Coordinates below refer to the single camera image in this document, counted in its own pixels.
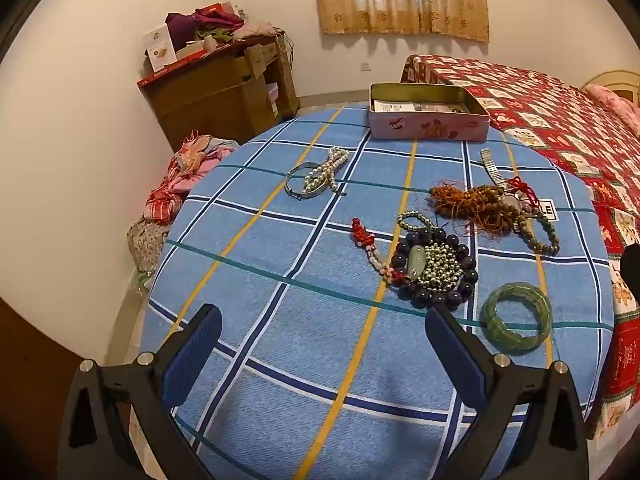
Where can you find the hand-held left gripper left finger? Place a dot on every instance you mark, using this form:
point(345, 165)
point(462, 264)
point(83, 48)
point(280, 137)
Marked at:
point(192, 345)

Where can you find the metal watch band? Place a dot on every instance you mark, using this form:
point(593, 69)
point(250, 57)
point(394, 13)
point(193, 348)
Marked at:
point(492, 167)

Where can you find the clothes pile on desk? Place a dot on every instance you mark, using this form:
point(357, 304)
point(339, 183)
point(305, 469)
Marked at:
point(215, 22)

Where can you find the pink tin box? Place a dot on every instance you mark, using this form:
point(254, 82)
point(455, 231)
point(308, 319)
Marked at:
point(425, 127)

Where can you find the green jade bangle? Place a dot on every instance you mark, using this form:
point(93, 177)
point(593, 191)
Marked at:
point(492, 320)

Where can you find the cream bed headboard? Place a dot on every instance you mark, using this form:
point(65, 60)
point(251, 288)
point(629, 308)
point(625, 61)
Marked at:
point(617, 79)

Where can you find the silver bangle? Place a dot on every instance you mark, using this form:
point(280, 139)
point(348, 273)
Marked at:
point(300, 195)

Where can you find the pink storage box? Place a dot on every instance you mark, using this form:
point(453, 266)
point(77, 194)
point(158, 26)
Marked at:
point(273, 100)

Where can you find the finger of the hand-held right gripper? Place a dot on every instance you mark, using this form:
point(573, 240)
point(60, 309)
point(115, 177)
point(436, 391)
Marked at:
point(631, 275)

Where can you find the papers in tin box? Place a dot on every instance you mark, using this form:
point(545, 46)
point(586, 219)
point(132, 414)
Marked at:
point(415, 106)

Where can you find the blue plaid tablecloth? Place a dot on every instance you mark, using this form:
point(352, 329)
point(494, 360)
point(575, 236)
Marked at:
point(300, 285)

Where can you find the white printed box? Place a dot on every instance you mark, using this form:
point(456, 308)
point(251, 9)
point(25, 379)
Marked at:
point(160, 47)

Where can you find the red patterned bed blanket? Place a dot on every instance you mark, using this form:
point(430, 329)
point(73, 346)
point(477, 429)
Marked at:
point(550, 110)

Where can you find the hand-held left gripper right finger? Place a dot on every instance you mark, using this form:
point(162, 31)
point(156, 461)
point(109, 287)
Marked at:
point(457, 345)

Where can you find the flat red box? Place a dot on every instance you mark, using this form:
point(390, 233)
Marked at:
point(170, 72)

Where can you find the clothes pile on floor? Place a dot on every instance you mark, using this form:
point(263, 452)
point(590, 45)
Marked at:
point(170, 195)

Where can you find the red knot pendant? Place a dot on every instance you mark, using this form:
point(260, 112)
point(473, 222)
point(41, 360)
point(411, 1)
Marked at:
point(520, 187)

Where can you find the pink pillow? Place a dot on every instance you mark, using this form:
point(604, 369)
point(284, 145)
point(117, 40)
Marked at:
point(612, 102)

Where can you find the white cloth label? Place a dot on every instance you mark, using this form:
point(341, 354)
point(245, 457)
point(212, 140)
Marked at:
point(547, 210)

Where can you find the pale jade pendant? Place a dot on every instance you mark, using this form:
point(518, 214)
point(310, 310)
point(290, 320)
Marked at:
point(415, 260)

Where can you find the brown wooden desk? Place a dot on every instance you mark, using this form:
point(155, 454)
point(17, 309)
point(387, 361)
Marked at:
point(210, 90)

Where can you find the beige patterned curtain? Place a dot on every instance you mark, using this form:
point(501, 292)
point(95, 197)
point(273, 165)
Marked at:
point(400, 0)

